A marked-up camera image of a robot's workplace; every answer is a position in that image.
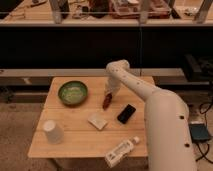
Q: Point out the green bowl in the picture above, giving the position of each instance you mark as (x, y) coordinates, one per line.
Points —
(73, 93)

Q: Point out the black smartphone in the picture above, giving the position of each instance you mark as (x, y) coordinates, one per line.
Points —
(126, 113)

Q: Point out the wooden table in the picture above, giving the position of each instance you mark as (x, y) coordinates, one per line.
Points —
(80, 138)

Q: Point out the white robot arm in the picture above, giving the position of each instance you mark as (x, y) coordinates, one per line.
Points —
(169, 143)

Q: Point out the blue box on floor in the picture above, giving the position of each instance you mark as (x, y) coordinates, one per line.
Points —
(199, 133)

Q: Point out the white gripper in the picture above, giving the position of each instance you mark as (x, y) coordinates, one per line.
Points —
(112, 86)

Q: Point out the background workbench shelf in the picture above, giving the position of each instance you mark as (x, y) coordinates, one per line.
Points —
(106, 13)

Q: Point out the white upside-down cup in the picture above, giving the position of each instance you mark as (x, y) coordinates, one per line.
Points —
(53, 132)

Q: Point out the white sponge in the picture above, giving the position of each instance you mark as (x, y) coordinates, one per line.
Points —
(97, 121)

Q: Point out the white tube with cap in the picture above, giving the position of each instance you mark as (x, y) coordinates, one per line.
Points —
(114, 156)

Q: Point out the red pepper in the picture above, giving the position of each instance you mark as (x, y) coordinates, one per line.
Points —
(106, 102)

